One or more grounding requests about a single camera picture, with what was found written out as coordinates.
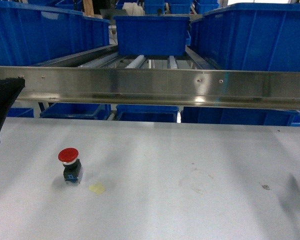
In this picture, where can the large blue bin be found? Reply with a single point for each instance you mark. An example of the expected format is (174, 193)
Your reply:
(250, 37)
(31, 34)

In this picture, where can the large blue bin upper right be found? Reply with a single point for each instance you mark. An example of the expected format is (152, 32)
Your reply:
(250, 37)

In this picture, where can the red mushroom push button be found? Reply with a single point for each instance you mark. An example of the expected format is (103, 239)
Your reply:
(73, 170)

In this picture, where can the large blue bin upper left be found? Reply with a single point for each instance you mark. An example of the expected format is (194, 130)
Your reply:
(31, 34)

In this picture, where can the blue bin upper centre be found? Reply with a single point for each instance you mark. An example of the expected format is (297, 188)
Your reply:
(151, 35)

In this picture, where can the yellow sticky paper scrap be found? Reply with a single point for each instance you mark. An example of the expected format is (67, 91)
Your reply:
(97, 188)

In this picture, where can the blue bin lower centre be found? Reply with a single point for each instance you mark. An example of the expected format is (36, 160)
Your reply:
(147, 113)

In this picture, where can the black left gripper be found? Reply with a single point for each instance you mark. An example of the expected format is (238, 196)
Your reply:
(10, 88)

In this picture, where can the blue bin lower right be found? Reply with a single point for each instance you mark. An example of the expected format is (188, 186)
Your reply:
(238, 116)

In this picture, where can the blue bin lower far left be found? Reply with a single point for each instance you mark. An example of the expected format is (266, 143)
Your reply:
(21, 112)

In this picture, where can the steel shelf front rail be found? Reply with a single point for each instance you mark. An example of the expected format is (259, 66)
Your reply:
(168, 87)

